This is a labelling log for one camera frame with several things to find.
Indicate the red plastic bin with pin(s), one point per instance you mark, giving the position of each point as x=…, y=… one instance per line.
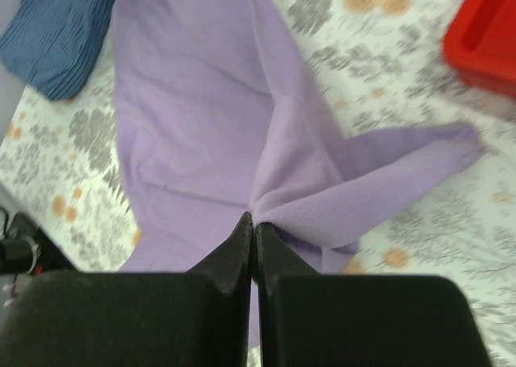
x=480, y=45

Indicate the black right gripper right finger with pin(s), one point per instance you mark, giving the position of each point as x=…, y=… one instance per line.
x=310, y=319

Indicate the blue checked folded shirt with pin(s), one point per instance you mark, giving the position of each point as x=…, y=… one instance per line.
x=53, y=45

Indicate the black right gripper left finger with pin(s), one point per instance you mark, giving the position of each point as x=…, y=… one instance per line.
x=196, y=318

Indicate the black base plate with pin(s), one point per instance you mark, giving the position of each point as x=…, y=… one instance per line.
x=26, y=249

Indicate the purple polo shirt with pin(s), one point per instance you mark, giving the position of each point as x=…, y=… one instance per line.
x=218, y=116

